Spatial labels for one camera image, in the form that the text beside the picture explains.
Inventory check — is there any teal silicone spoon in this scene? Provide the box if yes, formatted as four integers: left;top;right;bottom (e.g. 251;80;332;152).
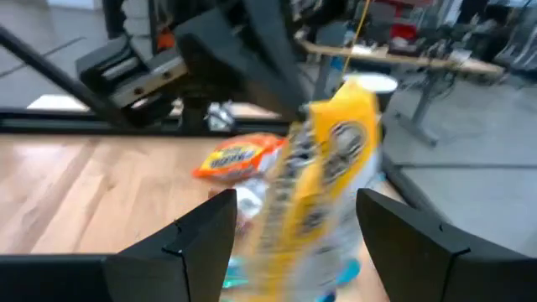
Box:
335;258;362;286

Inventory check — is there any white trash can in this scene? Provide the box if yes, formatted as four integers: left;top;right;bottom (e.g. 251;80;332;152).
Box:
343;71;399;114

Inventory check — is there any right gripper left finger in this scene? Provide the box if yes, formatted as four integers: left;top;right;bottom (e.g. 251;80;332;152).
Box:
0;189;238;302

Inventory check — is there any orange ramen packet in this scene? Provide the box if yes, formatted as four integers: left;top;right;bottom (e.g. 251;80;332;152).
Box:
191;132;290;182

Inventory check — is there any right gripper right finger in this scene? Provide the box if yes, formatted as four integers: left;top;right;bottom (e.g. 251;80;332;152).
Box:
355;188;537;302

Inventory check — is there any black aluminium table frame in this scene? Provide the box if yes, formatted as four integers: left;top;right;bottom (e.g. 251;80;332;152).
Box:
0;23;420;198

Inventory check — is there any yellow ramen packet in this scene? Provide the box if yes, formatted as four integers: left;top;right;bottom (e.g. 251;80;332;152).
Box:
247;79;383;302

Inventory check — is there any wooden desk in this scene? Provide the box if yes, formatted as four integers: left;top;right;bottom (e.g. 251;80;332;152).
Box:
300;39;507;148

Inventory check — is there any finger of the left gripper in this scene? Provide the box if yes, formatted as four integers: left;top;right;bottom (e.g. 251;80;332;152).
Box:
175;8;311;121
245;0;314;104

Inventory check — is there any yellow power cable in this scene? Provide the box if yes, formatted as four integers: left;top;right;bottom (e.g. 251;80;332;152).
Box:
341;0;373;79

